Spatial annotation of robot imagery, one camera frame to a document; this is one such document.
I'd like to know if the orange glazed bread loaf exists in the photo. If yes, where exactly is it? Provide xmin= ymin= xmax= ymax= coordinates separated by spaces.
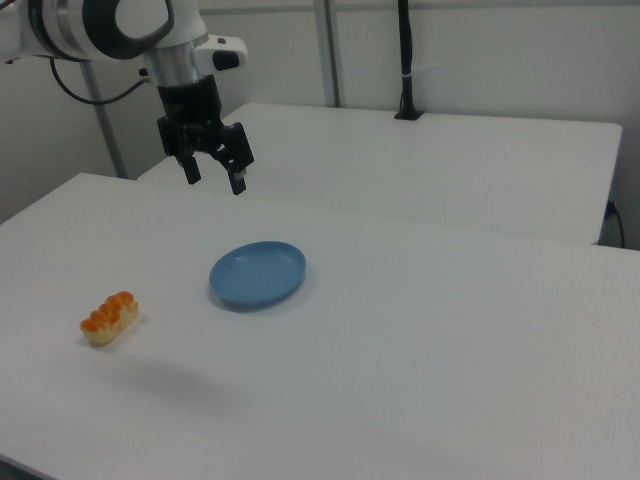
xmin=79 ymin=290 xmax=140 ymax=347

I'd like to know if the blue oval plate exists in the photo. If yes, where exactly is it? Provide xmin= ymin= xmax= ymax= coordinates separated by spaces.
xmin=208 ymin=240 xmax=307 ymax=309

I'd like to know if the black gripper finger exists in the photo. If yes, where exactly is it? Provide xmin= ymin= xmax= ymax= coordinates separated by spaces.
xmin=214 ymin=144 xmax=248 ymax=196
xmin=179 ymin=152 xmax=203 ymax=185

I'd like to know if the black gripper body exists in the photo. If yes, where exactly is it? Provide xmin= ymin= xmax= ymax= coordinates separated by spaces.
xmin=156 ymin=73 xmax=255 ymax=169

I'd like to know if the black cable at table side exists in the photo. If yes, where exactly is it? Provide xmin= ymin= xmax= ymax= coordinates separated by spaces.
xmin=605 ymin=200 xmax=626 ymax=248

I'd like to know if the white adjacent table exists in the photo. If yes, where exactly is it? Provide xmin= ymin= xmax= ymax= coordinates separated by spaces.
xmin=135 ymin=102 xmax=624 ymax=246

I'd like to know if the black camera pole with clamp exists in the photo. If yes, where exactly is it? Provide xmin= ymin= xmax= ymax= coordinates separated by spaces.
xmin=393 ymin=0 xmax=425 ymax=121

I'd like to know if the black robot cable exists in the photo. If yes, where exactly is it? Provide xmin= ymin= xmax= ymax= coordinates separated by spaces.
xmin=49 ymin=58 xmax=151 ymax=105

